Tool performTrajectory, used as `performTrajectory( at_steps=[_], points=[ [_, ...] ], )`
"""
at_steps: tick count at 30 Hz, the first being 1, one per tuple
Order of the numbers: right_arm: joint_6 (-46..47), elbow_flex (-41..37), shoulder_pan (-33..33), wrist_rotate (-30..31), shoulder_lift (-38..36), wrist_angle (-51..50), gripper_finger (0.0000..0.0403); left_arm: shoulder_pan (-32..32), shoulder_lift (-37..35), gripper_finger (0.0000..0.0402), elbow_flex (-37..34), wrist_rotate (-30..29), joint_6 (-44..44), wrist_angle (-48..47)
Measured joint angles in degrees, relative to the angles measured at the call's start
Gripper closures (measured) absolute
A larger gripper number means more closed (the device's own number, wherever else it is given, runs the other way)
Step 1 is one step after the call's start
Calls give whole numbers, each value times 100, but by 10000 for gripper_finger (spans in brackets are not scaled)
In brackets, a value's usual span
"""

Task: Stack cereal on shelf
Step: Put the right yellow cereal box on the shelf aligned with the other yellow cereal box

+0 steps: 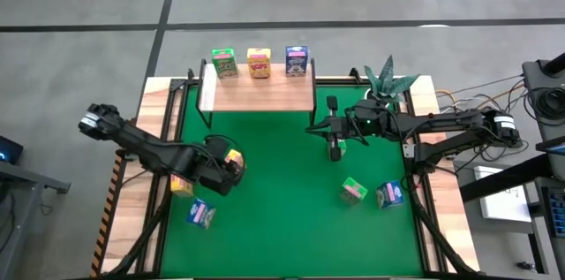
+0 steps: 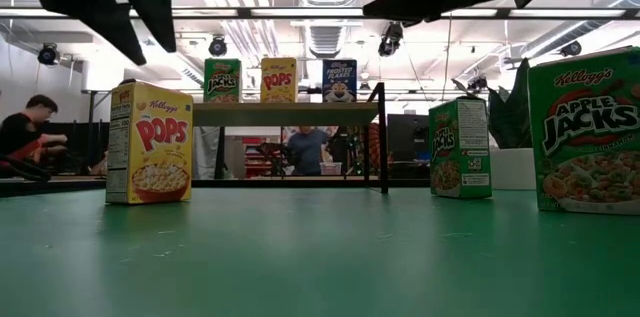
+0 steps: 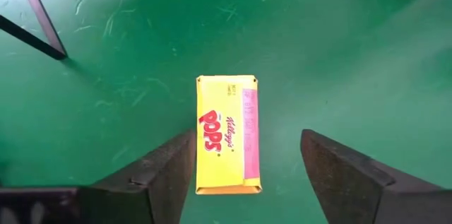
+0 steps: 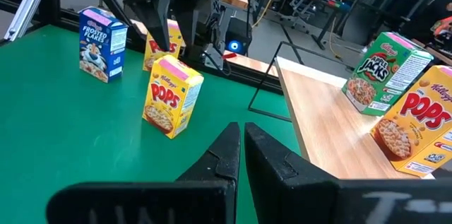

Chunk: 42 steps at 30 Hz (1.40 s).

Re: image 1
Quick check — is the black device blue light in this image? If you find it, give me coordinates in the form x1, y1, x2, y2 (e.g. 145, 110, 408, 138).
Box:
0, 135, 24, 165

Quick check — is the grey desk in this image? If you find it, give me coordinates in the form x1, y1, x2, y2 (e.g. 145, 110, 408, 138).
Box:
527, 216, 565, 280

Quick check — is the blue keyboard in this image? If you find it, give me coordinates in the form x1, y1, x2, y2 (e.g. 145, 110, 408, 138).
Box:
546, 185, 565, 238

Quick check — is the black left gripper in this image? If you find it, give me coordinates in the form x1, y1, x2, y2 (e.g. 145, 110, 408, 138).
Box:
193, 136, 247, 196

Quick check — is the yellow Corn Pops cereal box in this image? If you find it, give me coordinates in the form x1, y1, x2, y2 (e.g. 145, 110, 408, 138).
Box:
223, 148, 245, 170
245, 47, 272, 80
169, 174, 195, 199

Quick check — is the white box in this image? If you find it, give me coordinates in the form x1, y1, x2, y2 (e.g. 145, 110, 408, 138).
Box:
473, 164, 533, 223

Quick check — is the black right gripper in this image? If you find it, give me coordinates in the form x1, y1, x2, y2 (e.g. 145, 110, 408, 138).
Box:
306, 95, 383, 163

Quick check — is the grey metal cart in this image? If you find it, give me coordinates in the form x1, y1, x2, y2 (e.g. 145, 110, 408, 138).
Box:
0, 160, 72, 280

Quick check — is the coiled black cable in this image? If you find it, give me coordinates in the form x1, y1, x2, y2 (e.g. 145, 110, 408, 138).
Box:
527, 87, 565, 118

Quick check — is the black equipment stand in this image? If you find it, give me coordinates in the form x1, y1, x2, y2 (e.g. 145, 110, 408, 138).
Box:
522, 52, 565, 142

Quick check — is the black metal beam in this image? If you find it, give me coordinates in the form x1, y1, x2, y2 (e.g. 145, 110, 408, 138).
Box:
458, 136, 565, 204

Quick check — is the blue Frosted Flakes cereal box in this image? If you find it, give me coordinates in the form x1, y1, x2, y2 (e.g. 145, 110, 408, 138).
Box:
375, 180, 404, 210
284, 45, 310, 79
185, 197, 217, 231

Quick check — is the green table mat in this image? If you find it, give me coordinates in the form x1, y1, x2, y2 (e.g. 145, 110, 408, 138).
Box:
160, 85, 426, 278

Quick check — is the wooden shelf black metal frame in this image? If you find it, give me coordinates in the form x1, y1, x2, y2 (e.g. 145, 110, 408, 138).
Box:
195, 57, 318, 130

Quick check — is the green snake plant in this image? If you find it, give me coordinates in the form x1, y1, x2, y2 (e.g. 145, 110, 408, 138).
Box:
363, 54, 422, 105

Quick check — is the black aluminium table frame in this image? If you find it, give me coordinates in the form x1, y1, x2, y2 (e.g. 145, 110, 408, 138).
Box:
101, 67, 482, 280

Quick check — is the yellow black hazard tape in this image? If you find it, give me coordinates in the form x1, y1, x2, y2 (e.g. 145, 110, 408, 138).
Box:
90, 149, 127, 278

